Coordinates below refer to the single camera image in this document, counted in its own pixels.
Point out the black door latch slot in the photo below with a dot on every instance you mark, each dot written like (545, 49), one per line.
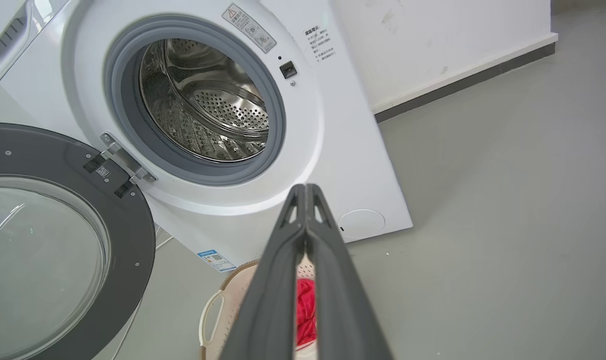
(288, 69)

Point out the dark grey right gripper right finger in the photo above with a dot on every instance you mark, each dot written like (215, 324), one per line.
(348, 300)

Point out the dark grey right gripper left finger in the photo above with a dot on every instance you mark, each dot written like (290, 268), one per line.
(270, 295)

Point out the black round washer door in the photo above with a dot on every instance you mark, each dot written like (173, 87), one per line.
(57, 250)

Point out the metal door hinge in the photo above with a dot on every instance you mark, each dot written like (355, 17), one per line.
(127, 160)

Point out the steel perforated drum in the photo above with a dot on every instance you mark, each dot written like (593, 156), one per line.
(207, 100)

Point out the white washing machine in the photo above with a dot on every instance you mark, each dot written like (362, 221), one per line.
(343, 150)

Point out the beige perforated laundry basket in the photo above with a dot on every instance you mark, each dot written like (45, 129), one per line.
(227, 305)

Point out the grey warning label sticker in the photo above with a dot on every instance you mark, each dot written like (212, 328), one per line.
(248, 27)

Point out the red garment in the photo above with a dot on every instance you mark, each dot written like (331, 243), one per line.
(306, 310)

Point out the round white filter cover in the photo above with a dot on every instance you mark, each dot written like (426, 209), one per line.
(361, 224)

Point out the white detergent drawer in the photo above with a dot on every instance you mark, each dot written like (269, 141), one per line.
(17, 25)

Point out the dark grey baseboard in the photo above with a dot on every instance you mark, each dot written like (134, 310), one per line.
(463, 82)

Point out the printed instruction text label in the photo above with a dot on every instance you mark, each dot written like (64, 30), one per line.
(319, 44)

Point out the blue energy label sticker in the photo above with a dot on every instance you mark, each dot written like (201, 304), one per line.
(216, 260)

